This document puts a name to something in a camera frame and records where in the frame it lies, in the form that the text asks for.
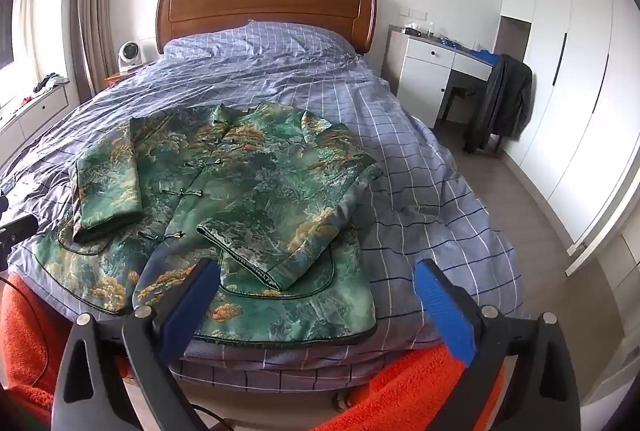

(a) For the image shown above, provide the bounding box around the white wardrobe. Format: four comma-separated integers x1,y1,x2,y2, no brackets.
492,0,640,247

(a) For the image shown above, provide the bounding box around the wooden chair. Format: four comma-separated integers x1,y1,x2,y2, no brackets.
440,85,505,157

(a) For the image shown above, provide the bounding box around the green printed padded jacket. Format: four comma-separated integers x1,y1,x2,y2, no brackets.
57,101,385,346

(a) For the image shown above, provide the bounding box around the bed with checked blue bedding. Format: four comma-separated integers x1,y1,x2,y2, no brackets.
0,22,531,394

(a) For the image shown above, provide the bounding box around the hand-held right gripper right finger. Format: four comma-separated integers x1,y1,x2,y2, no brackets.
413,258,583,431

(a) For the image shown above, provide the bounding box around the white sheer curtain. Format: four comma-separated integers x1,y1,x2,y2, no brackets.
0,0,41,72

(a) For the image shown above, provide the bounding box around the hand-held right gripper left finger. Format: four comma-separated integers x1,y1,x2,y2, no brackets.
51,257,223,431

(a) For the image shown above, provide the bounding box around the wooden headboard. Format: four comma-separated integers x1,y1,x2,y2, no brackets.
156,0,378,57

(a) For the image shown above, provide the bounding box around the small white fan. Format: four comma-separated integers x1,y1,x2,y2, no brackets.
118,40,143,73

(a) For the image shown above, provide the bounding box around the white desk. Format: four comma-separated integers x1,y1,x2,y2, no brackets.
385,24,496,129

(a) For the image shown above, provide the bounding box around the white window cabinet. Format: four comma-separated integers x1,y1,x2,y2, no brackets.
0,84,71,152

